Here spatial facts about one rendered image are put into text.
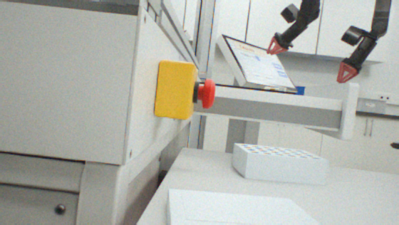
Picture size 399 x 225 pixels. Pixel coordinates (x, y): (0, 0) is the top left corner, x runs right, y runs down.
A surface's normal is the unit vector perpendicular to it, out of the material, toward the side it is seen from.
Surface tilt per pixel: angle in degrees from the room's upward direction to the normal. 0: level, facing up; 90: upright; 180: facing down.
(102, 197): 90
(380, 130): 90
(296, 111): 90
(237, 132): 90
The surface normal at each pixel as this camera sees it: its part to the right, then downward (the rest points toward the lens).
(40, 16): -0.05, 0.04
